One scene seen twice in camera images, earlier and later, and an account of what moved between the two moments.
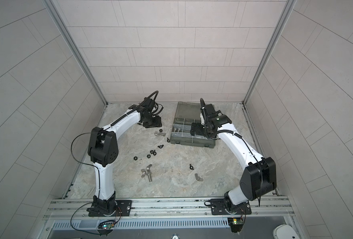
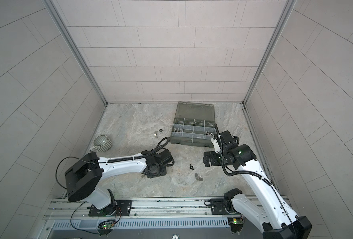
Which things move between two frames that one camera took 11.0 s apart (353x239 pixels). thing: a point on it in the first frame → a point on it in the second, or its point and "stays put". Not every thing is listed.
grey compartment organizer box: [186, 113] stays put
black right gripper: [198, 130] → [212, 161]
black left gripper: [157, 123] → [164, 172]
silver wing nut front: [199, 178] stays put
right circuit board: [236, 223] stays put
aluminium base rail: [169, 209] stays put
